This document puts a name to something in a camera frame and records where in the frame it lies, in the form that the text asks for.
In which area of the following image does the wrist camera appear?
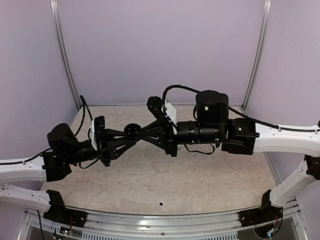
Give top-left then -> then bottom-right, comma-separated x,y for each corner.
90,115 -> 105,151
146,96 -> 178,129

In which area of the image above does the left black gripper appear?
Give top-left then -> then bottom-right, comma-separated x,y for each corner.
64,128 -> 136,167

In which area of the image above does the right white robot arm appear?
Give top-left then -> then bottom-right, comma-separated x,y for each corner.
138,90 -> 320,222

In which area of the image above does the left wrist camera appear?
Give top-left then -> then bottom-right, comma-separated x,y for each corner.
90,115 -> 105,151

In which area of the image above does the aluminium frame post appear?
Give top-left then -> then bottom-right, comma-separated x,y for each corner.
49,0 -> 81,110
241,0 -> 272,112

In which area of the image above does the black round charging case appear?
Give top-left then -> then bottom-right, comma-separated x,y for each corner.
123,123 -> 142,139

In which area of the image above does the front aluminium rail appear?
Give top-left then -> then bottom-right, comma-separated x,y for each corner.
23,198 -> 305,240

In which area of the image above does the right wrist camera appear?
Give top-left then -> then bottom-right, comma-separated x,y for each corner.
146,96 -> 178,129

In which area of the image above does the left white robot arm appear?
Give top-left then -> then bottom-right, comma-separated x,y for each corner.
0,121 -> 141,223

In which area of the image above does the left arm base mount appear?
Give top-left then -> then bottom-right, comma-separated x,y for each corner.
43,206 -> 88,228

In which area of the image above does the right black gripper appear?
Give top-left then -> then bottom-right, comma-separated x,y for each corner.
136,117 -> 222,157

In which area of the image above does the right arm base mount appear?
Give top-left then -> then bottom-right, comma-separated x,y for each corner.
238,206 -> 283,227

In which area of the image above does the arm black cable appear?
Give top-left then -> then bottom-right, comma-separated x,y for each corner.
161,84 -> 320,133
0,94 -> 94,166

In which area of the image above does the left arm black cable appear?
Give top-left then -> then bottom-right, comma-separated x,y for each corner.
0,94 -> 94,166

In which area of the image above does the right aluminium frame post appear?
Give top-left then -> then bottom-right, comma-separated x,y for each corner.
241,0 -> 272,112

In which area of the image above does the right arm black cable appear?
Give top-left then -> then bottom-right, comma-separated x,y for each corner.
161,84 -> 320,133

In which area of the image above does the left aluminium frame post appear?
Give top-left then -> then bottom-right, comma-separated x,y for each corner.
49,0 -> 81,110

